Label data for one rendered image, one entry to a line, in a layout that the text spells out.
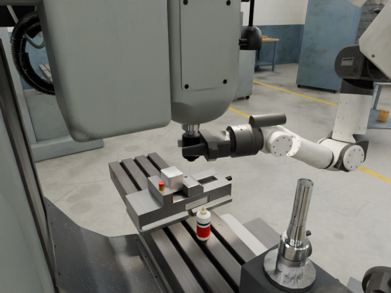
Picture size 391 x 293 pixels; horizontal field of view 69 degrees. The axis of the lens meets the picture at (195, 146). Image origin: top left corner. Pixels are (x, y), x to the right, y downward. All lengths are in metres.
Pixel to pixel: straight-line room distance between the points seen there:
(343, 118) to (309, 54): 5.85
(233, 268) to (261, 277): 0.26
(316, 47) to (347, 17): 0.75
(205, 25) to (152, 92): 0.16
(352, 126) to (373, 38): 0.27
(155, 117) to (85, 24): 0.19
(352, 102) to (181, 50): 0.58
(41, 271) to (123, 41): 0.41
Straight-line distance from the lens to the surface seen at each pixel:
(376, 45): 0.83
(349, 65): 0.96
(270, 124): 0.80
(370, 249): 2.53
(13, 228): 0.52
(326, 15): 6.69
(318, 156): 0.91
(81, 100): 0.50
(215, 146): 0.71
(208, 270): 0.82
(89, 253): 0.87
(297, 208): 0.49
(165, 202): 0.90
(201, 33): 0.58
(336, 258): 2.35
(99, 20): 0.49
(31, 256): 0.57
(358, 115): 0.97
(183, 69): 0.57
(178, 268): 0.82
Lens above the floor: 1.55
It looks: 25 degrees down
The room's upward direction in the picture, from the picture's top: straight up
